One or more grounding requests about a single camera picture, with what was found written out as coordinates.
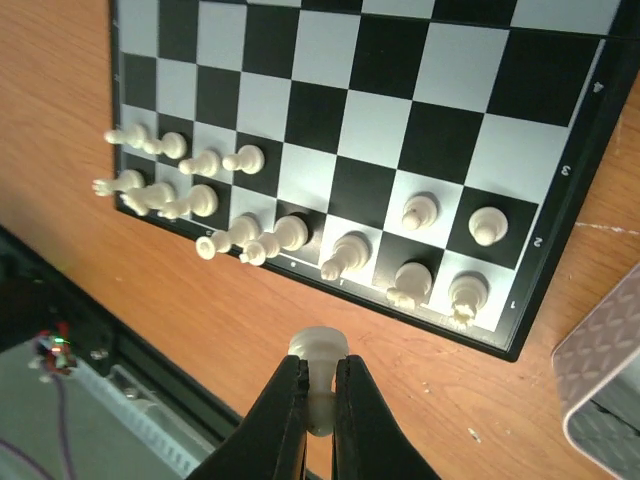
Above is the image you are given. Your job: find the white pawn second row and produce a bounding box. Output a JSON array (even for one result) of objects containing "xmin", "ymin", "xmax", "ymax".
[
  {"xmin": 401, "ymin": 195, "xmax": 439, "ymax": 231},
  {"xmin": 178, "ymin": 149, "xmax": 221, "ymax": 177},
  {"xmin": 143, "ymin": 132, "xmax": 187, "ymax": 159}
]

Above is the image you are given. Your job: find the white piece corner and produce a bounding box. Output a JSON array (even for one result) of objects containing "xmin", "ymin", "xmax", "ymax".
[
  {"xmin": 448, "ymin": 271, "xmax": 490, "ymax": 329},
  {"xmin": 103, "ymin": 123, "xmax": 149, "ymax": 149}
]

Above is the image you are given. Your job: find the white pawn edge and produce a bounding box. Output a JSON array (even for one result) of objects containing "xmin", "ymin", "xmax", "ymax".
[{"xmin": 468, "ymin": 207, "xmax": 509, "ymax": 247}]

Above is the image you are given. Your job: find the pink tin with white pieces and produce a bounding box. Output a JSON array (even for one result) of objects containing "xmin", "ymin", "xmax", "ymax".
[{"xmin": 551, "ymin": 266, "xmax": 639, "ymax": 479}]

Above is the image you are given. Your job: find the light blue cable duct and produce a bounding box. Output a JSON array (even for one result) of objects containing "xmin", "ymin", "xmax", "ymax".
[{"xmin": 72, "ymin": 361, "xmax": 215, "ymax": 479}]

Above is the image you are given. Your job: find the black and silver chessboard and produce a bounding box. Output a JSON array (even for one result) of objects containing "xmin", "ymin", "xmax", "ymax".
[{"xmin": 109, "ymin": 1, "xmax": 639, "ymax": 361}]

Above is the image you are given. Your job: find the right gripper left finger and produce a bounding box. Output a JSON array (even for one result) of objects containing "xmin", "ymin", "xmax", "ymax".
[{"xmin": 189, "ymin": 355, "xmax": 309, "ymax": 480}]

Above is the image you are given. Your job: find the white chess piece front row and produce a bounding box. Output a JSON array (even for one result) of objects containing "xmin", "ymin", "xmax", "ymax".
[{"xmin": 195, "ymin": 215, "xmax": 262, "ymax": 260}]

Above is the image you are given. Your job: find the white knight piece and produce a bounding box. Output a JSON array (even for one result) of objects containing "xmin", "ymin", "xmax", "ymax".
[{"xmin": 320, "ymin": 232, "xmax": 371, "ymax": 281}]

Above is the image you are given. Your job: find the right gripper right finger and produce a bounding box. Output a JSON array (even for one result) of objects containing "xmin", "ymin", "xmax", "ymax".
[{"xmin": 332, "ymin": 355, "xmax": 439, "ymax": 480}]

